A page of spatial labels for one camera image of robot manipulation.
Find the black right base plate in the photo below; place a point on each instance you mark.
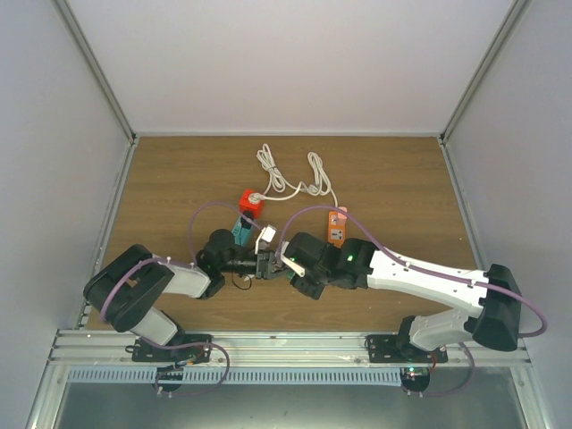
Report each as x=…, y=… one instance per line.
x=384, y=348

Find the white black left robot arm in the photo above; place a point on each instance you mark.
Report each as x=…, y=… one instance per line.
x=125, y=292

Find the slotted cable duct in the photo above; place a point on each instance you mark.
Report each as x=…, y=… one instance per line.
x=238, y=375

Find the teal power strip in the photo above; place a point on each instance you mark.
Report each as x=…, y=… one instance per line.
x=242, y=231

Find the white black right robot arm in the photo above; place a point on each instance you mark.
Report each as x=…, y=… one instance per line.
x=482, y=306

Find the pink square adapter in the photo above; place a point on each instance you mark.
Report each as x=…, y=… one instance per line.
x=341, y=214

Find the orange power strip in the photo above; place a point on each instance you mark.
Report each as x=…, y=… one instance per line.
x=336, y=234

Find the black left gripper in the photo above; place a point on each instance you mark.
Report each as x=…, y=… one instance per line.
x=268, y=256

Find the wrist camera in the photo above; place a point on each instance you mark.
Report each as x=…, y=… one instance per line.
x=291, y=262
x=264, y=238

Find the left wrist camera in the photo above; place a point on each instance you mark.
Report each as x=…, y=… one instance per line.
x=264, y=238

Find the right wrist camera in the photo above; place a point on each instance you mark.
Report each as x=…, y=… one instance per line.
x=291, y=262

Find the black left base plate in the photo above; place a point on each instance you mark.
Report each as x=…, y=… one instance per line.
x=142, y=351

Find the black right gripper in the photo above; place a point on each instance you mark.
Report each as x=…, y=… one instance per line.
x=313, y=291

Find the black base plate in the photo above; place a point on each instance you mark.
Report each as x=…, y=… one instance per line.
x=384, y=348
x=142, y=351

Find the red cube power socket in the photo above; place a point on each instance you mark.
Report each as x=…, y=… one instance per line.
x=252, y=202

